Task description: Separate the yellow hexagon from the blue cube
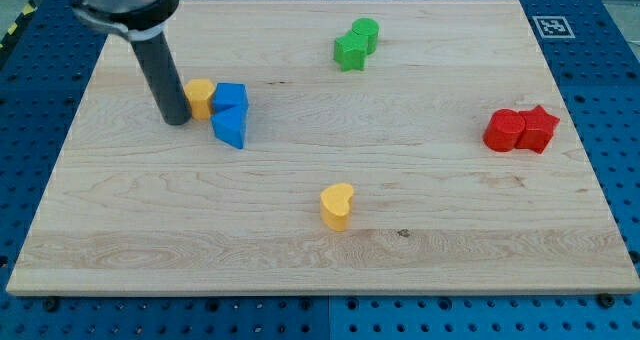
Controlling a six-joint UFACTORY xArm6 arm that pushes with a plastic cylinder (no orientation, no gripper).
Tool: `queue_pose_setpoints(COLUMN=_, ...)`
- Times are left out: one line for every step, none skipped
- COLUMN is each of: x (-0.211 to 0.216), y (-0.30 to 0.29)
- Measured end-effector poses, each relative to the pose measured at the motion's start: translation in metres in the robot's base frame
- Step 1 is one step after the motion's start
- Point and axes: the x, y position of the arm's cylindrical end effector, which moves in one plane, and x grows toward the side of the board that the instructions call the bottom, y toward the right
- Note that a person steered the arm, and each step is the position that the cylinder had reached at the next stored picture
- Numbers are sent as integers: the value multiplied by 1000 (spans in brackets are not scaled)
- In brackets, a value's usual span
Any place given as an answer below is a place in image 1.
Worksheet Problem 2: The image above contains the yellow hexagon block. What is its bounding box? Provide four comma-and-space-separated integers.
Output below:
184, 78, 216, 120

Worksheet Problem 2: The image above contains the blue cube block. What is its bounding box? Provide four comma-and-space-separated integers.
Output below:
212, 83, 249, 113

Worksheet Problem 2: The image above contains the yellow heart block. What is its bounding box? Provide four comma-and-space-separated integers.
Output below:
320, 183, 355, 232

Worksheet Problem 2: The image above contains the light wooden board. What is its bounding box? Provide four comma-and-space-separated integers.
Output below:
7, 0, 639, 297

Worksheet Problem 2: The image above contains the blue wedge block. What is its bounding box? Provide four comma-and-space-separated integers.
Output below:
211, 105, 248, 149

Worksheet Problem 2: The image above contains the green star block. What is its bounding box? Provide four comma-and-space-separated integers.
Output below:
333, 31, 368, 71

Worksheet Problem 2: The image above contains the green cylinder block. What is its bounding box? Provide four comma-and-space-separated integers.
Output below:
351, 18, 379, 55

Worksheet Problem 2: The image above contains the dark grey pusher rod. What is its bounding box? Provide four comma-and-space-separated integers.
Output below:
131, 32, 191, 126

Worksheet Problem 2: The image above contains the red cylinder block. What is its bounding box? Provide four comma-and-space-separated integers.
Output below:
483, 109, 525, 152

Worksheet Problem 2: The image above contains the red star block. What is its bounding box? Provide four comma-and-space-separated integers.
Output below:
515, 105, 560, 154

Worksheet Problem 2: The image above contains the white fiducial marker tag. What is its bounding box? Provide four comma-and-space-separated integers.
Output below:
533, 15, 575, 39

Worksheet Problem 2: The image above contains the black bolt bottom left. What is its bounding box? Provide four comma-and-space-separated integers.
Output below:
42, 296, 60, 313

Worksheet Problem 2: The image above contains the black bolt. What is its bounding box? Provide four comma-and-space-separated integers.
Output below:
596, 293, 616, 309
42, 296, 60, 313

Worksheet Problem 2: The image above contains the black bolt bottom right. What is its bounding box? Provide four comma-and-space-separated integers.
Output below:
596, 293, 616, 309

